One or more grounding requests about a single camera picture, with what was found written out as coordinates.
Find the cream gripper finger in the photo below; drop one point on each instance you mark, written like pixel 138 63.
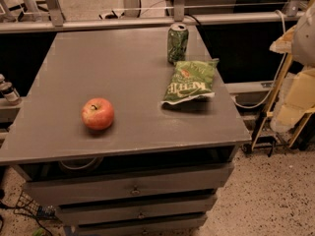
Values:
pixel 283 44
pixel 297 95

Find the green jalapeno chip bag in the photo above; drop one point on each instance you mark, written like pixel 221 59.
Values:
pixel 191 80

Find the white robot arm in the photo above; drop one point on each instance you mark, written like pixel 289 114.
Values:
pixel 303 43

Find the red apple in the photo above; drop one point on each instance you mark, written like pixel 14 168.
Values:
pixel 97 114

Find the yellow metal stand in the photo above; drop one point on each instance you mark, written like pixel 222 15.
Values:
pixel 267 114

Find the green soda can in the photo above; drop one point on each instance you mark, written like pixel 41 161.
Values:
pixel 177 39

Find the grey metal railing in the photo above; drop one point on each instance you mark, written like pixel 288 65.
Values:
pixel 76 15

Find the small bottle with label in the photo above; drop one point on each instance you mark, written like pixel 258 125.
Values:
pixel 9 92

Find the wire basket on floor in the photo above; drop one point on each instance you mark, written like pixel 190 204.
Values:
pixel 27 206

